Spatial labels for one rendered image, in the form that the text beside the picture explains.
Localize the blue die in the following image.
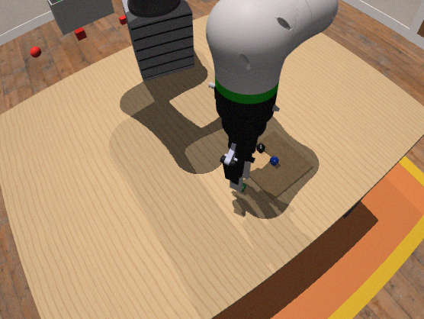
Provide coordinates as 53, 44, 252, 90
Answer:
269, 156, 279, 166

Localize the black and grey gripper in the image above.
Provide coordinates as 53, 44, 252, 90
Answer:
220, 119, 267, 192

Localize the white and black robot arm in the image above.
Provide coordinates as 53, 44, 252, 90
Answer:
127, 0, 339, 128

